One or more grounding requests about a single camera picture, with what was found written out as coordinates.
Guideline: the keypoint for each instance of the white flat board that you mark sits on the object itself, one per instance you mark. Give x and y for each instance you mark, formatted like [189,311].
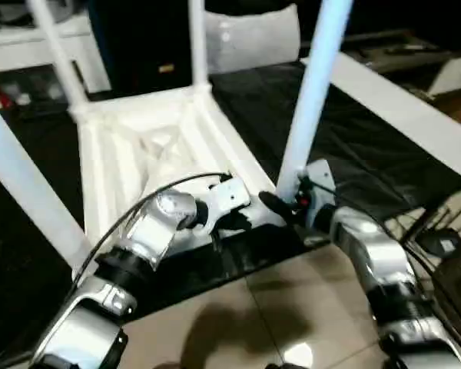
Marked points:
[399,108]

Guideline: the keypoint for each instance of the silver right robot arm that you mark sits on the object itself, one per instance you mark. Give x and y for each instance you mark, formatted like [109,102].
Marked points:
[384,269]

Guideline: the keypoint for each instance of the white glass-door cabinet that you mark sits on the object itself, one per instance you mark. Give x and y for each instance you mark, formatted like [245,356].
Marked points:
[31,61]

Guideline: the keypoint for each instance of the grey cushion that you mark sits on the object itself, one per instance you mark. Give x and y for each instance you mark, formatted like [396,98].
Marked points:
[253,38]

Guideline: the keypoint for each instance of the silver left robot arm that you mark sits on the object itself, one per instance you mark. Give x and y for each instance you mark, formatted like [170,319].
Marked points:
[131,261]

